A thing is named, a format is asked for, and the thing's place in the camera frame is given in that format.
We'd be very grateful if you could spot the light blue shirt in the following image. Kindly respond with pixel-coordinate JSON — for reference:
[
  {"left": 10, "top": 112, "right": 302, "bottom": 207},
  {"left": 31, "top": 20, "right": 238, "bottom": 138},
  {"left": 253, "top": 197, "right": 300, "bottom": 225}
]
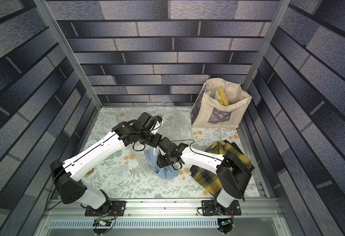
[{"left": 143, "top": 147, "right": 179, "bottom": 181}]

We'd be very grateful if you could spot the clear plastic vacuum bag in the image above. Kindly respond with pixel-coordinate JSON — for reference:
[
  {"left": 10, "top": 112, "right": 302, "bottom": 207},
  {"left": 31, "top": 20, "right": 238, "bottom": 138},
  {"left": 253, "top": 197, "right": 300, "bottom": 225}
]
[{"left": 133, "top": 104, "right": 193, "bottom": 181}]

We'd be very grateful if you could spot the yellow black plaid shirt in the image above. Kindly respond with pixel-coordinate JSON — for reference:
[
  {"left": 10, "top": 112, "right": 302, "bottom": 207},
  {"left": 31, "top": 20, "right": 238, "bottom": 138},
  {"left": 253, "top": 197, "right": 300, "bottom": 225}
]
[{"left": 189, "top": 140, "right": 254, "bottom": 198}]

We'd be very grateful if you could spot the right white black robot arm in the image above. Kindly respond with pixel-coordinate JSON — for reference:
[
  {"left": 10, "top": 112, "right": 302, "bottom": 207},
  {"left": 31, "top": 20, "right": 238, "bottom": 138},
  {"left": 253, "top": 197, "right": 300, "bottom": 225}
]
[{"left": 157, "top": 137, "right": 255, "bottom": 208}]

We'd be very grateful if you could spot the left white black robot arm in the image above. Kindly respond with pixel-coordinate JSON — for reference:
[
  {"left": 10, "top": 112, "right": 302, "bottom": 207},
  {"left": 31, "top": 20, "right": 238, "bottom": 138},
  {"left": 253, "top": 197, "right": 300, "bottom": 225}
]
[{"left": 51, "top": 113, "right": 163, "bottom": 215}]

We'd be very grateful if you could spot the beige canvas tote bag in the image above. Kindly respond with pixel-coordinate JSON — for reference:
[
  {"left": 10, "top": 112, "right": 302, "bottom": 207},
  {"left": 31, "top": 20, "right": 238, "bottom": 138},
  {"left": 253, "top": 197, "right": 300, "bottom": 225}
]
[{"left": 190, "top": 78, "right": 252, "bottom": 128}]

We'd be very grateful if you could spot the yellow item in tote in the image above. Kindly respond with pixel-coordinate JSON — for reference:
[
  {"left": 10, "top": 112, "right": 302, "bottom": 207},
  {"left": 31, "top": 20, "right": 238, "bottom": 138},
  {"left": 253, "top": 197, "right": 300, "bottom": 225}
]
[{"left": 214, "top": 87, "right": 229, "bottom": 106}]

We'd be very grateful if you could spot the right small circuit board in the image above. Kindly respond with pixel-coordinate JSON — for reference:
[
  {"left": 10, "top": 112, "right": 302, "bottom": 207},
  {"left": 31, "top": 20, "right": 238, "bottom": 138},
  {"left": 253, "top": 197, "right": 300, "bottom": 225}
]
[{"left": 217, "top": 218, "right": 233, "bottom": 235}]

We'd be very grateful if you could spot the small circuit board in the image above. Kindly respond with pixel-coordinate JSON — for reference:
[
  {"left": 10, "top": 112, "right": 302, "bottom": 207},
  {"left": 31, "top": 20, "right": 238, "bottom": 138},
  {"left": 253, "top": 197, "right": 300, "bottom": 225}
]
[
  {"left": 217, "top": 218, "right": 233, "bottom": 235},
  {"left": 93, "top": 218, "right": 112, "bottom": 228}
]

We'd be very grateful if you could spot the left small circuit board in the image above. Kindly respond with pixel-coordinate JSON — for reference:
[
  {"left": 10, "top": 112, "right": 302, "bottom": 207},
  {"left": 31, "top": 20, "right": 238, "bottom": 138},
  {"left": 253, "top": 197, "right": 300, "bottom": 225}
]
[{"left": 93, "top": 218, "right": 112, "bottom": 228}]

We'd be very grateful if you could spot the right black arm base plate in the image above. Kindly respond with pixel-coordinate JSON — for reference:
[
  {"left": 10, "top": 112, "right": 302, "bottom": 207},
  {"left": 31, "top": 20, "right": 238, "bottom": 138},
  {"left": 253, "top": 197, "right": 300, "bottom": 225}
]
[{"left": 198, "top": 200, "right": 241, "bottom": 216}]

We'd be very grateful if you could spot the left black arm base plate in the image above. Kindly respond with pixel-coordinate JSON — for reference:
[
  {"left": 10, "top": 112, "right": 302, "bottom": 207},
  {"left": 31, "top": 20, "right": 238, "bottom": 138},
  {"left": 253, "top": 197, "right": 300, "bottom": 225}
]
[{"left": 85, "top": 201, "right": 127, "bottom": 217}]

